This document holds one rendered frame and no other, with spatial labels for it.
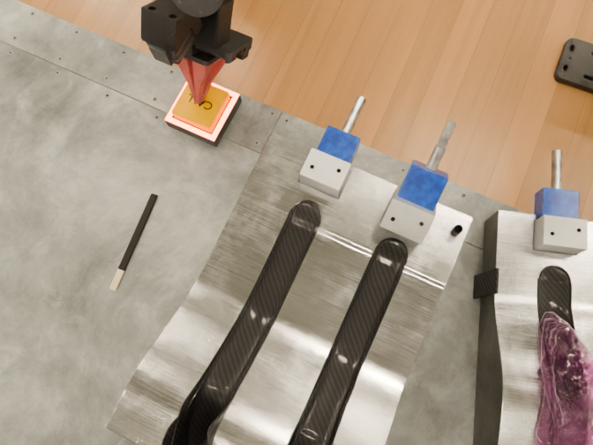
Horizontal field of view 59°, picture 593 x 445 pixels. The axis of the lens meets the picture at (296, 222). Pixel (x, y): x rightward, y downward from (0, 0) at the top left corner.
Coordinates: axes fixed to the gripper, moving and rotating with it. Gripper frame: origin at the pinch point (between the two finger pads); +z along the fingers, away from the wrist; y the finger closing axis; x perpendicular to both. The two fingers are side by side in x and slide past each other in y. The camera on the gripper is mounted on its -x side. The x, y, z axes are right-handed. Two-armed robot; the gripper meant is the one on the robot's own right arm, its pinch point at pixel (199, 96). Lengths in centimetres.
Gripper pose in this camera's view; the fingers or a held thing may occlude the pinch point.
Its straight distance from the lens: 74.3
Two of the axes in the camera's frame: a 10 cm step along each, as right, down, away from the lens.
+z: -2.1, 7.3, 6.6
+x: 3.8, -5.6, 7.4
